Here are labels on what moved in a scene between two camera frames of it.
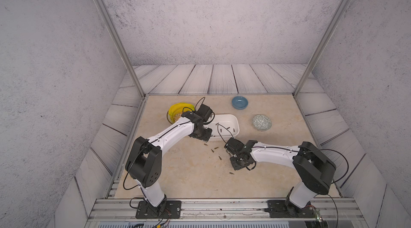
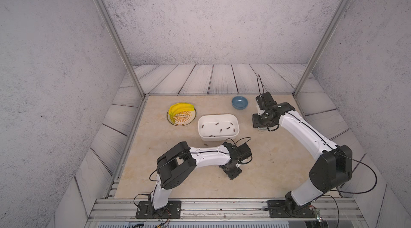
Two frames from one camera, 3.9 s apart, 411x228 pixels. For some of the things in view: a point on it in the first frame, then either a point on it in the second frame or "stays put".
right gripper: x=234 y=166 -> x=255 y=123
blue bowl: x=240 y=102 stays put
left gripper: x=207 y=137 -> x=235 y=175
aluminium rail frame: x=112 y=213 stays put
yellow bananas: x=179 y=107 stays put
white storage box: x=223 y=127 stays put
